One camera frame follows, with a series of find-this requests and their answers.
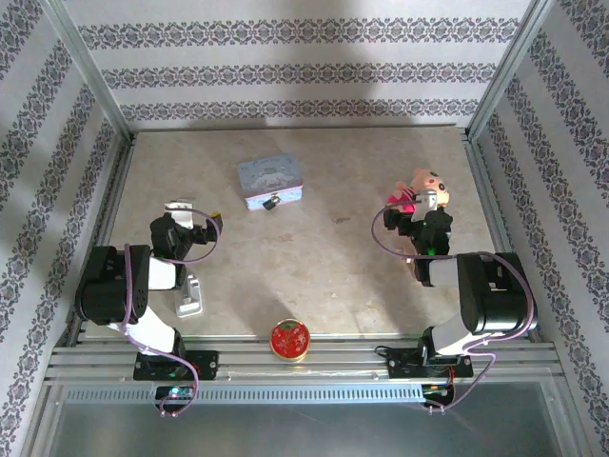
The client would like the aluminium frame rail, long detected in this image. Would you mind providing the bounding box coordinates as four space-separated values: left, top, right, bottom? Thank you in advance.
43 331 565 385

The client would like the round red gold tin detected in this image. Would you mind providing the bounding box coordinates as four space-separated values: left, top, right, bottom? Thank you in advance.
268 318 311 364

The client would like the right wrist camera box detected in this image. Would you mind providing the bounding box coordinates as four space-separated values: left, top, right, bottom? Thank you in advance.
410 189 440 223

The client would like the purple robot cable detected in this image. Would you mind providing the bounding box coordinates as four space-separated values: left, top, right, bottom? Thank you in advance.
120 208 224 420
370 200 538 416

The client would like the peach and pink plush toy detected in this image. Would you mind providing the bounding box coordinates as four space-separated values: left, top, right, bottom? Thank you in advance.
386 167 453 211

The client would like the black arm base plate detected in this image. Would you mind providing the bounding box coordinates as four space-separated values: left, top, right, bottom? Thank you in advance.
132 348 221 383
386 352 474 381

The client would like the aluminium frame side rail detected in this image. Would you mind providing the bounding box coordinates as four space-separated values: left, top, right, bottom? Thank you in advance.
459 127 544 345
59 131 139 347

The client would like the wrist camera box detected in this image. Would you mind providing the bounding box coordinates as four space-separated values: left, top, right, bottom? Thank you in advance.
410 189 440 223
163 196 196 229

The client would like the grey slotted cable duct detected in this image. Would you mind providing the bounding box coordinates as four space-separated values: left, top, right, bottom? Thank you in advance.
61 385 426 407

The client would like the aluminium frame post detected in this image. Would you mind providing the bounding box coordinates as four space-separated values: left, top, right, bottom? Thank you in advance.
41 0 136 140
466 0 559 140

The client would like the pale blue cartoon tin box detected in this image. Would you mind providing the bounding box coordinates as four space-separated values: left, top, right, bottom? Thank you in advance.
236 151 306 212

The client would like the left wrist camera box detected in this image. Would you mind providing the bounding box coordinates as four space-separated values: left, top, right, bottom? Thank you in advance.
163 196 196 229

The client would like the clear acrylic panel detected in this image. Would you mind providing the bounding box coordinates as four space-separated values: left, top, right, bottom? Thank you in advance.
21 380 587 457

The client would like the silver metal bracket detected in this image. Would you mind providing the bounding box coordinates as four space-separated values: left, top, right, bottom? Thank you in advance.
172 272 205 319

